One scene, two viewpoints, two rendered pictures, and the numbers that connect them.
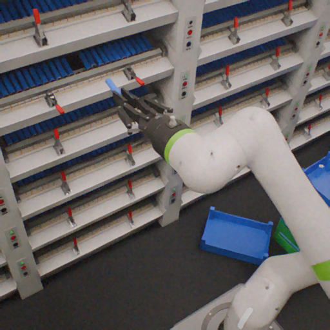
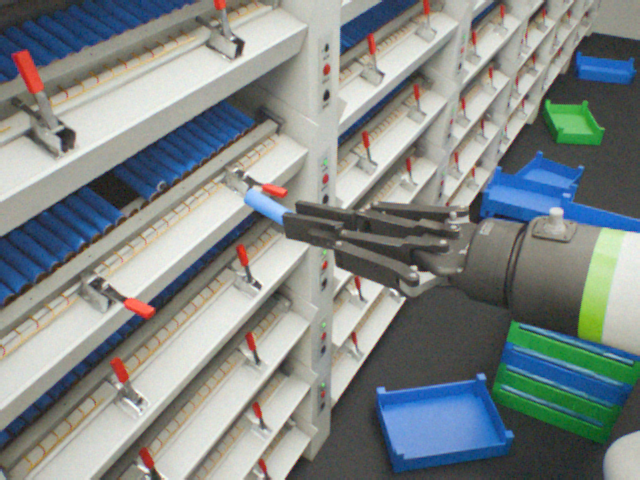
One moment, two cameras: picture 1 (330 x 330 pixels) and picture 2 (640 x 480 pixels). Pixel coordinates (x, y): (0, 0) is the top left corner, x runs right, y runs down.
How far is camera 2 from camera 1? 0.65 m
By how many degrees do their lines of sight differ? 19
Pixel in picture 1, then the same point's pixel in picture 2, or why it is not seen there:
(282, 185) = not seen: outside the picture
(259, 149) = not seen: outside the picture
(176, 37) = (306, 83)
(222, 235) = (414, 430)
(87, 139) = (181, 355)
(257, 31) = (395, 57)
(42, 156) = (100, 438)
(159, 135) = (541, 271)
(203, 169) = not seen: outside the picture
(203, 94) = (341, 193)
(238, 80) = (380, 154)
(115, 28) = (212, 78)
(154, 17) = (272, 42)
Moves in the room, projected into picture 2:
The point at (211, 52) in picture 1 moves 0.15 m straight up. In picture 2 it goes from (351, 107) to (354, 24)
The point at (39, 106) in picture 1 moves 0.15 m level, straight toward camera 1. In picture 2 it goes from (76, 319) to (148, 402)
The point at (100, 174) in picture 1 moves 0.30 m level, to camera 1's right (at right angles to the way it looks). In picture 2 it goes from (211, 418) to (368, 365)
